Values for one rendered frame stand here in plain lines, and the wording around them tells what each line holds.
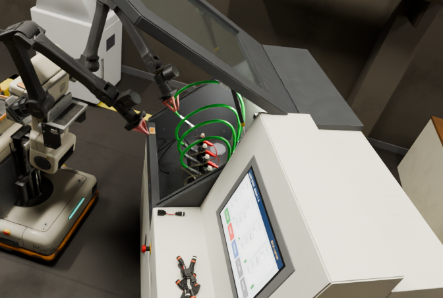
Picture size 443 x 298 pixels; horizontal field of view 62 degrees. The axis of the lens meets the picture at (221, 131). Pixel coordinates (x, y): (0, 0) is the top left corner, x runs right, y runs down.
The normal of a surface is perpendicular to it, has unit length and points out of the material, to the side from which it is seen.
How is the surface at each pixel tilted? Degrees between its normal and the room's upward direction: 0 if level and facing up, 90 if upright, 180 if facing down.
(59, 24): 90
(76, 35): 90
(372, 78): 90
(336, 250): 0
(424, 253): 0
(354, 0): 90
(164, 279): 0
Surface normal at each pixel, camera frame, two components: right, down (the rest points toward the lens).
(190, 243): 0.19, -0.76
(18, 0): -0.22, 0.58
